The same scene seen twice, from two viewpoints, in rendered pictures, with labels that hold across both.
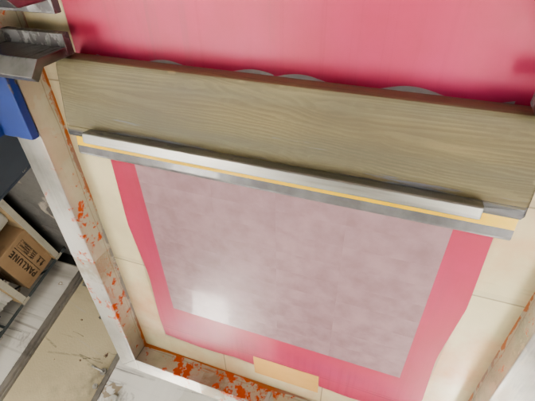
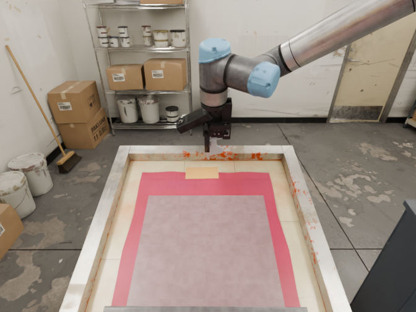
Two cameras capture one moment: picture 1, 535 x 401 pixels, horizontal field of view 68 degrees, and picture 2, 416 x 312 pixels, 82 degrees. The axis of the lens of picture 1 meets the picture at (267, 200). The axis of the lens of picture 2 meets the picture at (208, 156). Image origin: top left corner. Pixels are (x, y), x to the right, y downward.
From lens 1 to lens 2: 32 cm
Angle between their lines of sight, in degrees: 17
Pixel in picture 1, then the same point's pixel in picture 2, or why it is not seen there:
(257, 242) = (215, 259)
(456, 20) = not seen: outside the picture
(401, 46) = not seen: outside the picture
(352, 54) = not seen: outside the picture
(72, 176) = (320, 281)
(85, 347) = (366, 70)
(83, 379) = (361, 51)
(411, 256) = (144, 273)
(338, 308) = (176, 229)
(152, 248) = (274, 236)
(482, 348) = (116, 229)
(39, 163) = (337, 292)
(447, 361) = (129, 215)
